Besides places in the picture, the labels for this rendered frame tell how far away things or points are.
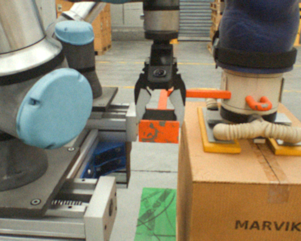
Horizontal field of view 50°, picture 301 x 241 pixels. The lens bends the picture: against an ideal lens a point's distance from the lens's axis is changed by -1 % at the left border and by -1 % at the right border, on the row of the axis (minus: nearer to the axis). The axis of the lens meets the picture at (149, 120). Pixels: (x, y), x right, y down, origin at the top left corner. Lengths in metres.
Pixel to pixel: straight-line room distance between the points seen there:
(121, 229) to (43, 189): 1.54
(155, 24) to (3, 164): 0.38
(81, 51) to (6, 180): 0.53
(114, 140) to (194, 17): 9.20
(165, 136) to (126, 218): 1.53
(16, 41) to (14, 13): 0.03
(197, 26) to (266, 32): 9.30
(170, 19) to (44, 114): 0.34
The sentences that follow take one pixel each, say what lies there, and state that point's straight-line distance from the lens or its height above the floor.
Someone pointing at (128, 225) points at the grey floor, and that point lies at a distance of 2.13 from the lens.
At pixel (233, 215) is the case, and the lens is 0.84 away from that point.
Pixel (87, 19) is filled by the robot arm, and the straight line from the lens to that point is 1.18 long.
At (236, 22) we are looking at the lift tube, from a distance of 0.91.
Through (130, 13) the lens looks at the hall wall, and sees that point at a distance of 10.31.
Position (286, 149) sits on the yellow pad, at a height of 0.96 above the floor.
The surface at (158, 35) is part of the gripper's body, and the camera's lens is 0.66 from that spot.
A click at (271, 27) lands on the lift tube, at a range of 0.91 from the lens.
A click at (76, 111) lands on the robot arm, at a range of 0.46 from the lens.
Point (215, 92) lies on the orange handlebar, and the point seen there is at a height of 1.08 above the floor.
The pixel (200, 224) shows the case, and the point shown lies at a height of 0.82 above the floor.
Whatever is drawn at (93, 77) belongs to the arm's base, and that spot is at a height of 1.10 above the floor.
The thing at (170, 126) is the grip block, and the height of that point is 1.09.
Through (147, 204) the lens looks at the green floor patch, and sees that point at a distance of 2.30.
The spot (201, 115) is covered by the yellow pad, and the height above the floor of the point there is 0.97.
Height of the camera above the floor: 1.35
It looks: 21 degrees down
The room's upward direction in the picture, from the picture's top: straight up
